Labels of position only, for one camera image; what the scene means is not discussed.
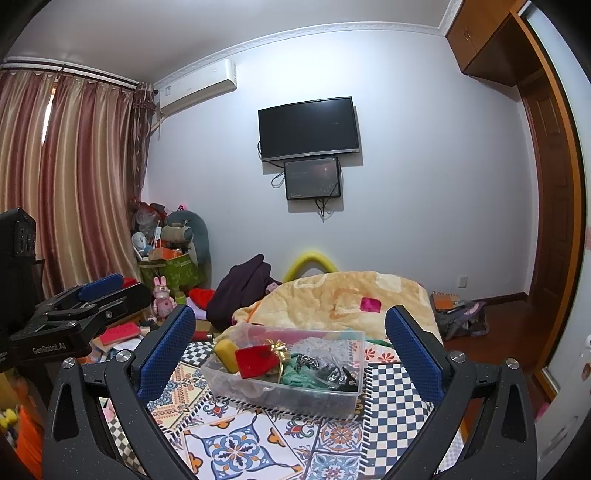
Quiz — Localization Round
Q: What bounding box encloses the white air conditioner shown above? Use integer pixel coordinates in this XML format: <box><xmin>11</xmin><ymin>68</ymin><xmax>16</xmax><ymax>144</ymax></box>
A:
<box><xmin>158</xmin><ymin>59</ymin><xmax>238</xmax><ymax>116</ymax></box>

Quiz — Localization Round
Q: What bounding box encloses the grey backpack on floor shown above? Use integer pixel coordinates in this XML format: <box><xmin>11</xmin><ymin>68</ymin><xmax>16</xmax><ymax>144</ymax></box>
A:
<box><xmin>430</xmin><ymin>292</ymin><xmax>490</xmax><ymax>341</ymax></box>

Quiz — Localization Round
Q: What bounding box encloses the red notebook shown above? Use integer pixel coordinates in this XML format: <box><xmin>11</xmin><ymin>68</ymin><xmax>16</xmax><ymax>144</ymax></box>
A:
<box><xmin>99</xmin><ymin>322</ymin><xmax>140</xmax><ymax>346</ymax></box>

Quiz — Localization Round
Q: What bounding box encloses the wall mounted black television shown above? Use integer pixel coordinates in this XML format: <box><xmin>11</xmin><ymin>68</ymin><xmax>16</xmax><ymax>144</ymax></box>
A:
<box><xmin>259</xmin><ymin>97</ymin><xmax>361</xmax><ymax>161</ymax></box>

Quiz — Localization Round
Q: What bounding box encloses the floral silk scarf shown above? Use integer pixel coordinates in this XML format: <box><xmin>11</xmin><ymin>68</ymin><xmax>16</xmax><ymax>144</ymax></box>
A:
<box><xmin>290</xmin><ymin>337</ymin><xmax>359</xmax><ymax>362</ymax></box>

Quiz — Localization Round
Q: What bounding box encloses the wooden wardrobe cabinet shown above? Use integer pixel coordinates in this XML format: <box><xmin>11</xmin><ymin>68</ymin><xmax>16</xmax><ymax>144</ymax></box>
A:
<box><xmin>445</xmin><ymin>0</ymin><xmax>588</xmax><ymax>384</ymax></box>

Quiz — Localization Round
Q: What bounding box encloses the green knitted cloth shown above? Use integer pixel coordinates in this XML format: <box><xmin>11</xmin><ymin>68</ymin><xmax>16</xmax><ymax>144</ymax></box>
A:
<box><xmin>280</xmin><ymin>364</ymin><xmax>331</xmax><ymax>390</ymax></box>

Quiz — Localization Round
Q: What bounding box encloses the patterned tablecloth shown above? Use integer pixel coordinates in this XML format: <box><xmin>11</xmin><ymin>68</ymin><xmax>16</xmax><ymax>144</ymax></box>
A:
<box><xmin>98</xmin><ymin>340</ymin><xmax>465</xmax><ymax>480</ymax></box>

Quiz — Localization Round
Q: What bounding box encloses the pink rabbit figure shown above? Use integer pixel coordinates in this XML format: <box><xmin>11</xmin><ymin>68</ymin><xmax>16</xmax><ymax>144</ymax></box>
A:
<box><xmin>151</xmin><ymin>276</ymin><xmax>176</xmax><ymax>322</ymax></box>

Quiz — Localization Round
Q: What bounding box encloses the grey plush toy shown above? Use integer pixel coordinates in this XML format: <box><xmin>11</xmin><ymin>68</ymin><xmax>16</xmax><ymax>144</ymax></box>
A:
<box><xmin>161</xmin><ymin>210</ymin><xmax>211</xmax><ymax>267</ymax></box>

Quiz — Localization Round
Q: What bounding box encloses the black white patterned cloth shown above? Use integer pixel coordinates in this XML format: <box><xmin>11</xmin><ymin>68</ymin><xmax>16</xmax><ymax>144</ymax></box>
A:
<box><xmin>288</xmin><ymin>354</ymin><xmax>359</xmax><ymax>392</ymax></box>

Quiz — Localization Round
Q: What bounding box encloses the striped brown curtain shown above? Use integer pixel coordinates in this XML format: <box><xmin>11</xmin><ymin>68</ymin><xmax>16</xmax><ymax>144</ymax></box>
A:
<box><xmin>1</xmin><ymin>69</ymin><xmax>156</xmax><ymax>296</ymax></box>

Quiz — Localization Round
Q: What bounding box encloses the small black wall monitor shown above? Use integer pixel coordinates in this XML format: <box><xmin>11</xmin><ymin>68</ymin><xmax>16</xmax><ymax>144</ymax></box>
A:
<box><xmin>283</xmin><ymin>157</ymin><xmax>342</xmax><ymax>201</ymax></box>

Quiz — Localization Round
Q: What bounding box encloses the red velvet gold pouch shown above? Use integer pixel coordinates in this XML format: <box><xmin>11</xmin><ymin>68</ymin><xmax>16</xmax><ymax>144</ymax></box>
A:
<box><xmin>235</xmin><ymin>339</ymin><xmax>290</xmax><ymax>381</ymax></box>

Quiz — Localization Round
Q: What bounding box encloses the dark purple garment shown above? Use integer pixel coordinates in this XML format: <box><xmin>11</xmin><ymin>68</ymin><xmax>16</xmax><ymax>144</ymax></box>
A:
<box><xmin>206</xmin><ymin>254</ymin><xmax>276</xmax><ymax>332</ymax></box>

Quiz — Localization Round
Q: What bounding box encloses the clear plastic storage box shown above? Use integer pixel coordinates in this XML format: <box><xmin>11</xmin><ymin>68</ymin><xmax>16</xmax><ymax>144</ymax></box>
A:
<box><xmin>201</xmin><ymin>323</ymin><xmax>366</xmax><ymax>419</ymax></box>

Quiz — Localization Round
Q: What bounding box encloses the yellow green sponge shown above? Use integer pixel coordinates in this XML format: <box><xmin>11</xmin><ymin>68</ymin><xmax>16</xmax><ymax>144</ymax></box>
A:
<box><xmin>213</xmin><ymin>338</ymin><xmax>238</xmax><ymax>374</ymax></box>

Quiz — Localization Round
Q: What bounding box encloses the beige fleece blanket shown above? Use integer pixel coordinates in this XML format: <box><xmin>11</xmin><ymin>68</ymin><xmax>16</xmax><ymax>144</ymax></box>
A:
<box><xmin>232</xmin><ymin>271</ymin><xmax>441</xmax><ymax>340</ymax></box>

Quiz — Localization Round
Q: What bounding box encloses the white sliding door with hearts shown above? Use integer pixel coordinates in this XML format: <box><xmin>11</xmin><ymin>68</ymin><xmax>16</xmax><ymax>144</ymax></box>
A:
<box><xmin>525</xmin><ymin>1</ymin><xmax>590</xmax><ymax>479</ymax></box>

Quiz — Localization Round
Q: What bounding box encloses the yellow foam tube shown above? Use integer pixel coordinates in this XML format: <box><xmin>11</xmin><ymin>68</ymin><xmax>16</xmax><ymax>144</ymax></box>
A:
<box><xmin>283</xmin><ymin>250</ymin><xmax>339</xmax><ymax>283</ymax></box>

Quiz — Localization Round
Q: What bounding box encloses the green storage box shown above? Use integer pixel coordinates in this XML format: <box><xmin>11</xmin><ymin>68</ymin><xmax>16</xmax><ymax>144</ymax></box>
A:
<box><xmin>138</xmin><ymin>254</ymin><xmax>206</xmax><ymax>292</ymax></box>

